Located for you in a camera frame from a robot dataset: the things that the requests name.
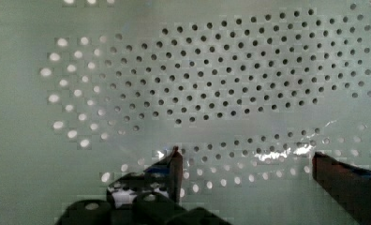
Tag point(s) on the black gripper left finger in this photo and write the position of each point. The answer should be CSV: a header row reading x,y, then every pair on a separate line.
x,y
172,167

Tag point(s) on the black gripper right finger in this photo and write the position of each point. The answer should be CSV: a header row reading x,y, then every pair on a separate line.
x,y
349,185

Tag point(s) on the mint green plastic strainer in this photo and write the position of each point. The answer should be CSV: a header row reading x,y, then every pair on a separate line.
x,y
247,90

